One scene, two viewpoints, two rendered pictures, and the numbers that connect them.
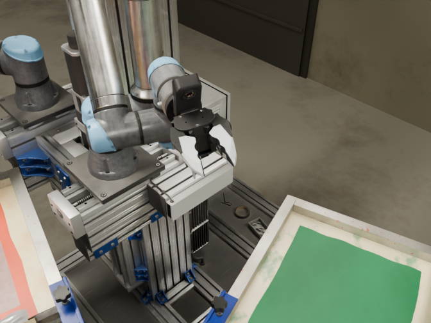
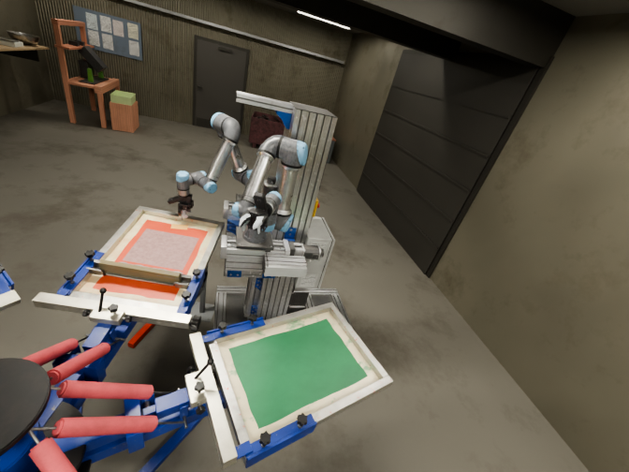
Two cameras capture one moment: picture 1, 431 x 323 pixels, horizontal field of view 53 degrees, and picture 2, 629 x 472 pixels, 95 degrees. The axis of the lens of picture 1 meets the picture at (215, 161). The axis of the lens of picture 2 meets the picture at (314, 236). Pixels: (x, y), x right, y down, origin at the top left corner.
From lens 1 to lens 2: 0.67 m
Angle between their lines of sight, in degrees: 21
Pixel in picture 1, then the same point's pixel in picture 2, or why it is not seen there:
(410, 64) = (493, 299)
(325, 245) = (329, 333)
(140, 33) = (283, 183)
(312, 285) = (306, 345)
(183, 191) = (276, 265)
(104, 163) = (248, 232)
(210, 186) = (290, 271)
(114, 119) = (244, 205)
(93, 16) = (260, 166)
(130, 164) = (258, 239)
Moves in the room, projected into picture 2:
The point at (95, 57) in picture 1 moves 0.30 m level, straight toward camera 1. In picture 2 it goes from (252, 180) to (222, 201)
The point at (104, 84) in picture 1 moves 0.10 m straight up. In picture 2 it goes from (249, 191) to (251, 171)
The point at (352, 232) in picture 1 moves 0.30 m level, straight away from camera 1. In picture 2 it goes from (349, 337) to (383, 322)
